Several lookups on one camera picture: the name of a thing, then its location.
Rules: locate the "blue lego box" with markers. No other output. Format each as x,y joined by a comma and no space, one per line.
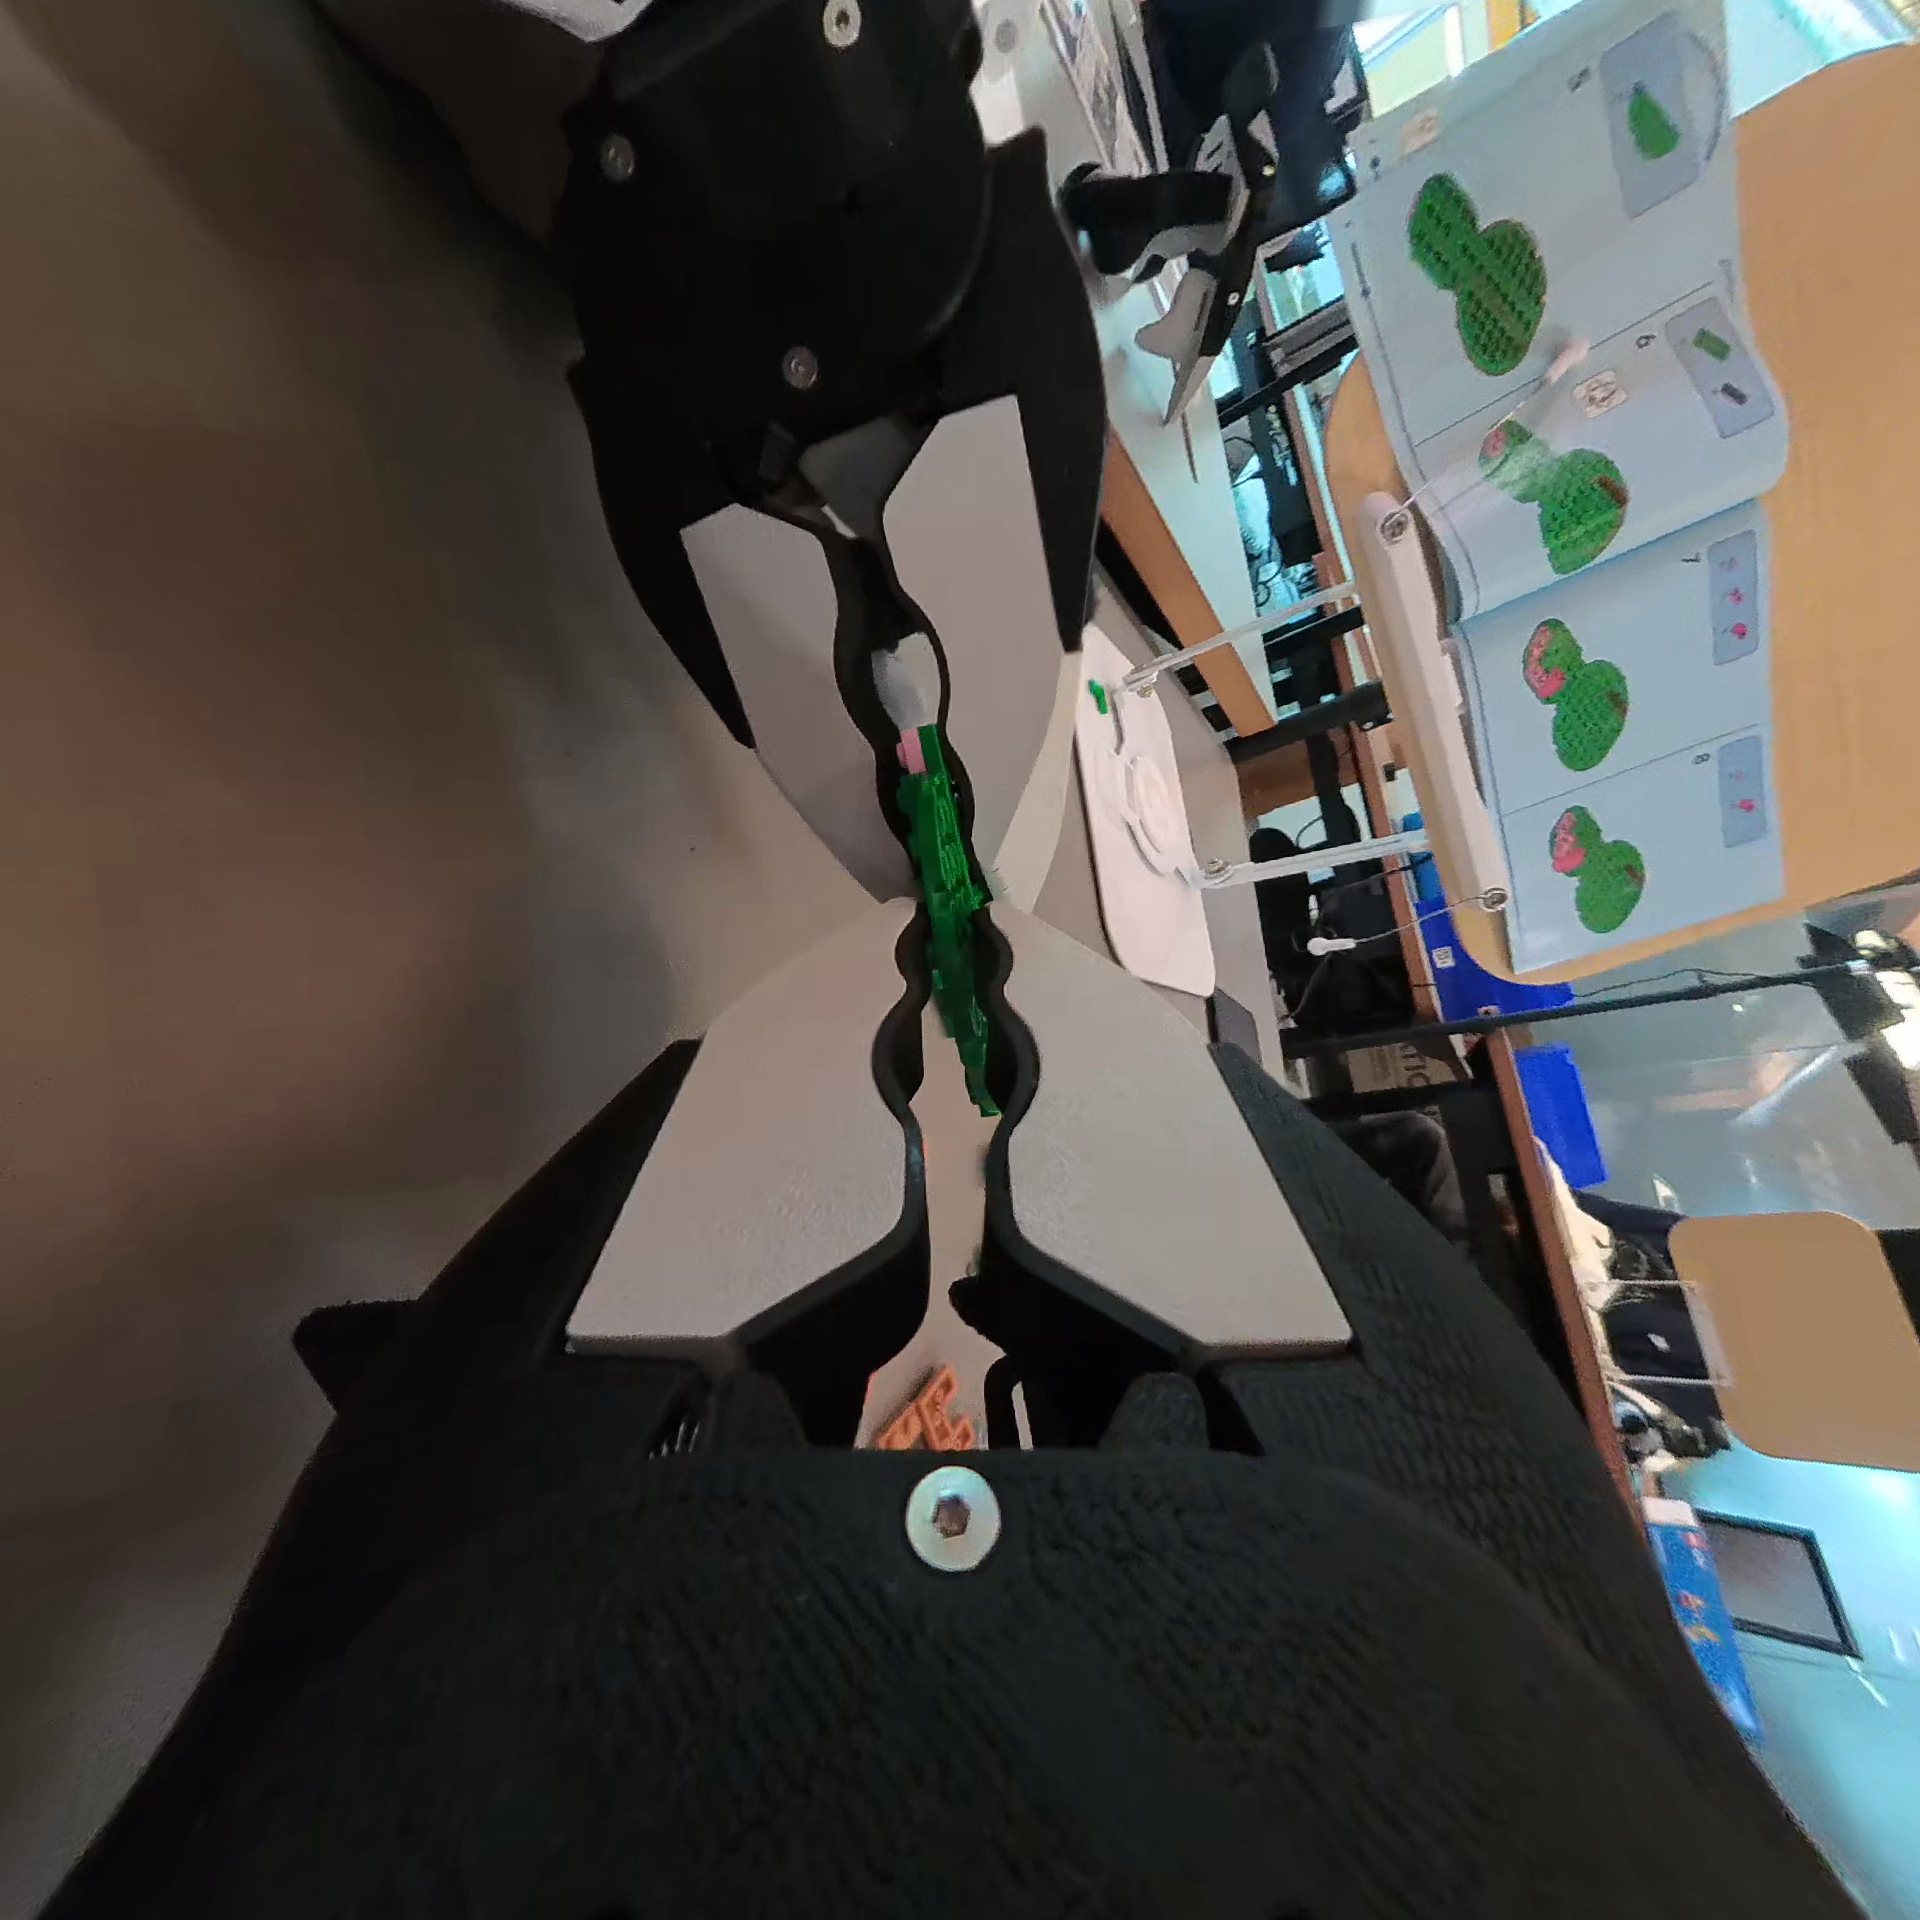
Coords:
1703,1634

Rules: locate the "lego instruction booklet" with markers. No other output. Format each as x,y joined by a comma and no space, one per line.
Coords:
1651,451

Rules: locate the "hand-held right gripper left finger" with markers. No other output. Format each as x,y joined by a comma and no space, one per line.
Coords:
751,1184

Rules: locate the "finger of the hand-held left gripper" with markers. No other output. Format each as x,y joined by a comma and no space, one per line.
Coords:
998,599
765,628

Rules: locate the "tan rounded panel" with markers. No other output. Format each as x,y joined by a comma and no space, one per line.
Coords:
1800,1336

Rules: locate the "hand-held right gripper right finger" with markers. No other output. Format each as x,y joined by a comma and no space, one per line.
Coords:
1170,1184

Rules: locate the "small white lego piece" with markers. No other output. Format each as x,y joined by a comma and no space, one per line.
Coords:
905,685

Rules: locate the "black and white tool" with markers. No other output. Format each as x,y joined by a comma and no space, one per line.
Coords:
1154,202

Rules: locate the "wooden top desk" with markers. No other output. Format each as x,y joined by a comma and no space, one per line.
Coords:
1185,578

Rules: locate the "green lego plate assembly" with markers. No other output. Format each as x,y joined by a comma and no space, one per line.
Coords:
944,900

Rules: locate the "salmon lego piece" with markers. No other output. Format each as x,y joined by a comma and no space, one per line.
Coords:
938,1410

